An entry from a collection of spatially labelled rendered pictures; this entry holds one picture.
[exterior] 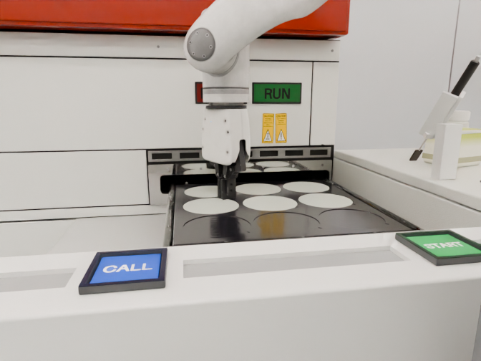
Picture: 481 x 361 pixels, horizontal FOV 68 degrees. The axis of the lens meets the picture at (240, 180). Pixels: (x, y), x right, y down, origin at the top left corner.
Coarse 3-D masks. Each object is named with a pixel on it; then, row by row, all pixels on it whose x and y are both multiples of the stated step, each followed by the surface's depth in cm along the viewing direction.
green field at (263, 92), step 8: (256, 88) 82; (264, 88) 82; (272, 88) 83; (280, 88) 83; (288, 88) 83; (296, 88) 84; (256, 96) 82; (264, 96) 83; (272, 96) 83; (280, 96) 83; (288, 96) 84; (296, 96) 84
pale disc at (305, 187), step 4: (284, 184) 80; (288, 184) 80; (292, 184) 80; (296, 184) 80; (300, 184) 80; (304, 184) 80; (308, 184) 80; (312, 184) 80; (316, 184) 80; (320, 184) 80; (288, 188) 77; (292, 188) 77; (296, 188) 77; (300, 188) 77; (304, 188) 77; (308, 188) 77; (312, 188) 77; (316, 188) 77; (320, 188) 77; (324, 188) 77; (328, 188) 77; (304, 192) 74; (308, 192) 74; (312, 192) 74
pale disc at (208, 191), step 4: (192, 188) 77; (196, 188) 76; (200, 188) 76; (204, 188) 76; (208, 188) 76; (212, 188) 76; (216, 188) 76; (188, 192) 73; (192, 192) 73; (196, 192) 73; (200, 192) 73; (204, 192) 73; (208, 192) 73; (212, 192) 73; (216, 192) 73; (196, 196) 70; (200, 196) 70; (204, 196) 70; (208, 196) 70; (212, 196) 70; (216, 196) 70
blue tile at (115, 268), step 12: (108, 264) 27; (120, 264) 27; (132, 264) 27; (144, 264) 27; (156, 264) 27; (96, 276) 25; (108, 276) 25; (120, 276) 25; (132, 276) 25; (144, 276) 25; (156, 276) 25
